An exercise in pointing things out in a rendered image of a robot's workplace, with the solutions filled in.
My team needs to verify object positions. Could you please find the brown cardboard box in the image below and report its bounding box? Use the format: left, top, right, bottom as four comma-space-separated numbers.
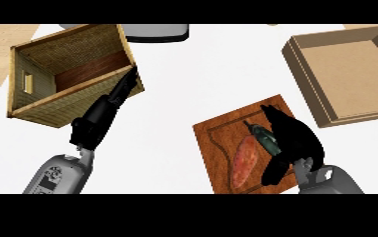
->
280, 26, 378, 129

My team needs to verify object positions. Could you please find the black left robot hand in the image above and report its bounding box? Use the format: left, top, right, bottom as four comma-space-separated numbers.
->
67, 65, 140, 152

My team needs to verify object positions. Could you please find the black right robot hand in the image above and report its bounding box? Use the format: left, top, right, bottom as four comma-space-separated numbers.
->
258, 104, 326, 187

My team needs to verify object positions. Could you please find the dark green eggplant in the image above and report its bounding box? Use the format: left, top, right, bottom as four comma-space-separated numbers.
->
242, 120, 283, 157

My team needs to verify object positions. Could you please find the grey and black appliance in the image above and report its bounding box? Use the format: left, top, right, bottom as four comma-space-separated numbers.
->
119, 24, 190, 44

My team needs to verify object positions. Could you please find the orange sweet potato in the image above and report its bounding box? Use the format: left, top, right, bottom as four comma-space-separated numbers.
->
230, 135, 261, 190

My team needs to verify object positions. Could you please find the brown wooden cutting board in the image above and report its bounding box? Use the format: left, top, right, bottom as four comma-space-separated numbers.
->
191, 93, 299, 195

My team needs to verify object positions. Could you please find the woven wicker basket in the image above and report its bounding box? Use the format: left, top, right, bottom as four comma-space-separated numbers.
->
5, 24, 146, 129

